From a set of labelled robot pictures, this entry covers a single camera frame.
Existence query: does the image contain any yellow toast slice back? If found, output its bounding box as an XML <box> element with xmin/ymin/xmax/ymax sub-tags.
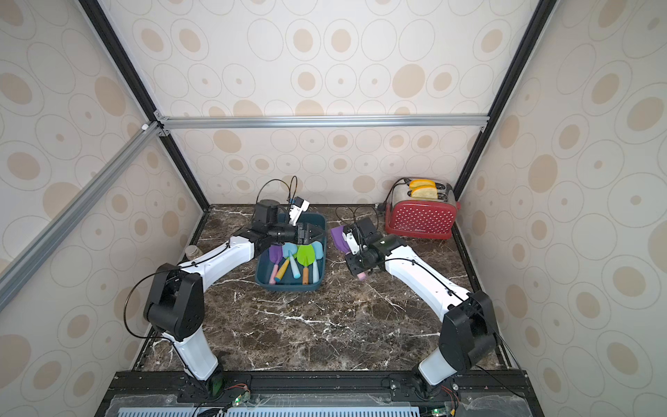
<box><xmin>409</xmin><ymin>179</ymin><xmax>437</xmax><ymax>189</ymax></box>

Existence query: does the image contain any clear glass bottle back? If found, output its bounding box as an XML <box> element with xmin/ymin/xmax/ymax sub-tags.
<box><xmin>184</xmin><ymin>245</ymin><xmax>203</xmax><ymax>261</ymax></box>

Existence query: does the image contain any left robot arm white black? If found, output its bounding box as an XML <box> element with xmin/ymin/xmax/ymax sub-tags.
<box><xmin>143</xmin><ymin>197</ymin><xmax>324</xmax><ymax>382</ymax></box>

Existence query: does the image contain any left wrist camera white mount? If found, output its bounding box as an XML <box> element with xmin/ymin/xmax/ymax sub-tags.
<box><xmin>288</xmin><ymin>196</ymin><xmax>310</xmax><ymax>226</ymax></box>

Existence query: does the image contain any yellow toast slice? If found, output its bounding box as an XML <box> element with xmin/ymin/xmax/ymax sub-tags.
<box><xmin>409</xmin><ymin>179</ymin><xmax>437</xmax><ymax>189</ymax></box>
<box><xmin>410</xmin><ymin>185</ymin><xmax>439</xmax><ymax>200</ymax></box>

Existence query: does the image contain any horizontal aluminium frame bar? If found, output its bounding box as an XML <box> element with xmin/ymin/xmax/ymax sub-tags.
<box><xmin>158</xmin><ymin>114</ymin><xmax>489</xmax><ymax>130</ymax></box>

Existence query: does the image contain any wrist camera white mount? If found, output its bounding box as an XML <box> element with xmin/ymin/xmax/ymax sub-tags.
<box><xmin>345</xmin><ymin>232</ymin><xmax>360</xmax><ymax>255</ymax></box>
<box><xmin>288</xmin><ymin>196</ymin><xmax>310</xmax><ymax>226</ymax></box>

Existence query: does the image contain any green shovel yellow handle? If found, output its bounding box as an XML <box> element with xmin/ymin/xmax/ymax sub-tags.
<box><xmin>275</xmin><ymin>258</ymin><xmax>290</xmax><ymax>281</ymax></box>

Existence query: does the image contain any red polka dot toaster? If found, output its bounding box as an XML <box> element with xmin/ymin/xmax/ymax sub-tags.
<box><xmin>383</xmin><ymin>177</ymin><xmax>460</xmax><ymax>240</ymax></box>

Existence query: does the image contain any black toaster power cable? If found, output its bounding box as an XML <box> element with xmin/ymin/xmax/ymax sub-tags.
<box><xmin>376</xmin><ymin>176</ymin><xmax>413</xmax><ymax>212</ymax></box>

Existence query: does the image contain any green shovel orange handle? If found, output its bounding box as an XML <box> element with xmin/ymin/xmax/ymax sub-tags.
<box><xmin>296</xmin><ymin>245</ymin><xmax>315</xmax><ymax>285</ymax></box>

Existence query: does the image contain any yellow toast slice front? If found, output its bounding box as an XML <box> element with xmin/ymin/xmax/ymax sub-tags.
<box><xmin>410</xmin><ymin>185</ymin><xmax>439</xmax><ymax>200</ymax></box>

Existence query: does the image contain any purple shovel pink handle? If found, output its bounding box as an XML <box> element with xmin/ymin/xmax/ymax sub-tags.
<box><xmin>269</xmin><ymin>245</ymin><xmax>282</xmax><ymax>285</ymax></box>
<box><xmin>330</xmin><ymin>226</ymin><xmax>367</xmax><ymax>280</ymax></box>

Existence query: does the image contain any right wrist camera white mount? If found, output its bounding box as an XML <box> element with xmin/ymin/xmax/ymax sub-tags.
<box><xmin>345</xmin><ymin>232</ymin><xmax>360</xmax><ymax>255</ymax></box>

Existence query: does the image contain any left diagonal aluminium frame bar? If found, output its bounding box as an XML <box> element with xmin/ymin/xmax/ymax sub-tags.
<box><xmin>1</xmin><ymin>121</ymin><xmax>161</xmax><ymax>309</ymax></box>

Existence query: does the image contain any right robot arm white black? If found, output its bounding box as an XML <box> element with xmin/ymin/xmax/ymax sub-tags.
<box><xmin>331</xmin><ymin>218</ymin><xmax>500</xmax><ymax>386</ymax></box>

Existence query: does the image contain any teal plastic storage box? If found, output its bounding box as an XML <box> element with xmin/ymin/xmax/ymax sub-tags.
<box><xmin>255</xmin><ymin>236</ymin><xmax>327</xmax><ymax>293</ymax></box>

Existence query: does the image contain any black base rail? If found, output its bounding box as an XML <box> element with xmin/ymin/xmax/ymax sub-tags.
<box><xmin>96</xmin><ymin>369</ymin><xmax>543</xmax><ymax>416</ymax></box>

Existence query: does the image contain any light blue shovel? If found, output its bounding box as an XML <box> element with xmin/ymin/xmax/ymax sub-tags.
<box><xmin>312</xmin><ymin>241</ymin><xmax>324</xmax><ymax>283</ymax></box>
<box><xmin>282</xmin><ymin>243</ymin><xmax>302</xmax><ymax>279</ymax></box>

